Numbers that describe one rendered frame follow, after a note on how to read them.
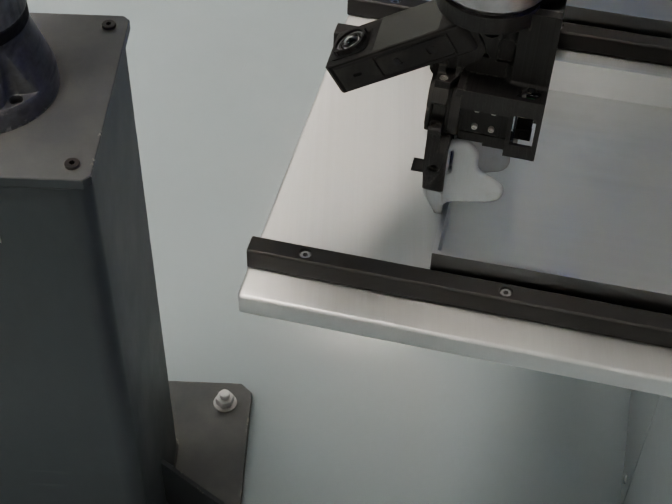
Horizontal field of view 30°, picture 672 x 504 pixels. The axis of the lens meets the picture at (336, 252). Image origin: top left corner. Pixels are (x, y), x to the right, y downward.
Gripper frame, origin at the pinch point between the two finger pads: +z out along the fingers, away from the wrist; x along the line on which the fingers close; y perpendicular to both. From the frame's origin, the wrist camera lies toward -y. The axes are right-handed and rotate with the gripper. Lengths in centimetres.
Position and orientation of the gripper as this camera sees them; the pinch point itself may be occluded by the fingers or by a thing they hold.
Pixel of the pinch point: (432, 196)
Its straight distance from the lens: 98.7
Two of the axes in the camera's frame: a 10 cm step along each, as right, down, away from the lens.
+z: -0.4, 6.9, 7.3
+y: 9.7, 2.0, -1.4
